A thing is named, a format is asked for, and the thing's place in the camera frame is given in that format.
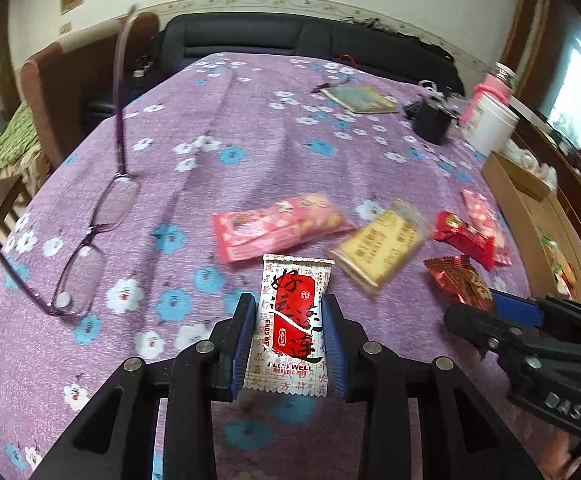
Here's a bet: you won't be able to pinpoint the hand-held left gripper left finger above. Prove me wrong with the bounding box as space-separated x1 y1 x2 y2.
30 292 257 480

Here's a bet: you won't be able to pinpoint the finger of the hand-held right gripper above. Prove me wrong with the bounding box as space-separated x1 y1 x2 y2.
490 287 581 328
443 305 521 361

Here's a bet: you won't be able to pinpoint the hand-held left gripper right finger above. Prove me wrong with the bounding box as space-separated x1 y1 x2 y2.
323 292 543 480

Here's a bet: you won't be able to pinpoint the white red snack packet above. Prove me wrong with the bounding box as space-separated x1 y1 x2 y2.
244 254 335 397

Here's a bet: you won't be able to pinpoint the dark red shiny snack packet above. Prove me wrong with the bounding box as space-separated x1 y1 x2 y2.
423 255 496 311

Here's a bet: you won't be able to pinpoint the red snack packet round emblem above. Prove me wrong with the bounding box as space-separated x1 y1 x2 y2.
431 211 498 271

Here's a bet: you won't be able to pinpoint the shallow cardboard box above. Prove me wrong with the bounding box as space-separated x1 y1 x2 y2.
481 151 581 308

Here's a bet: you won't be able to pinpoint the yellow biscuit packet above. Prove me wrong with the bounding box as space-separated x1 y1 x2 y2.
326 200 433 293

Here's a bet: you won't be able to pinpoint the green wrapped candy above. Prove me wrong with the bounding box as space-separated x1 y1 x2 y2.
540 235 568 266
553 260 578 296

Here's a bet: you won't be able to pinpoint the pink snack packet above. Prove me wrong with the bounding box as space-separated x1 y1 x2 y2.
461 189 513 267
213 192 351 265

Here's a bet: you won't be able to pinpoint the pale crumpled cloth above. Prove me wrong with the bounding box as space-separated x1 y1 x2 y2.
503 140 558 191

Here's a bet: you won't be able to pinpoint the white plastic jar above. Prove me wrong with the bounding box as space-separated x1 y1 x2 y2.
465 95 521 158

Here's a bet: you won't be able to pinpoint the black cup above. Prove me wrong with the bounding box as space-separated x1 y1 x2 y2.
405 91 458 146

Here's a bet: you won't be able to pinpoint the pink thermos bottle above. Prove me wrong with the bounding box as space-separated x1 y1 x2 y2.
457 62 518 128

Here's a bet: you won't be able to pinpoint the purple floral tablecloth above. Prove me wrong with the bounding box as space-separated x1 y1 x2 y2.
0 52 581 480

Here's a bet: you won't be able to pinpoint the small notebook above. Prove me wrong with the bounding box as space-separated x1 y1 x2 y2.
313 77 401 114

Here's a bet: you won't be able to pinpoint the black garment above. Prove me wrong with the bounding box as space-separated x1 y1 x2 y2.
343 15 451 61

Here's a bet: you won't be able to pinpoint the brown armchair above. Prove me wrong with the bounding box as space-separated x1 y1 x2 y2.
20 12 161 171

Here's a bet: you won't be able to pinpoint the green cushion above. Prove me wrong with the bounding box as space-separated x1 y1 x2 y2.
0 102 41 193

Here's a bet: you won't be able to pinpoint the black leather sofa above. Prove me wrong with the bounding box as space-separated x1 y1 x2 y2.
150 12 466 111

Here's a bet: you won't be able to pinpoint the purple frame glasses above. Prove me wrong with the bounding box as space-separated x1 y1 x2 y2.
0 4 144 317

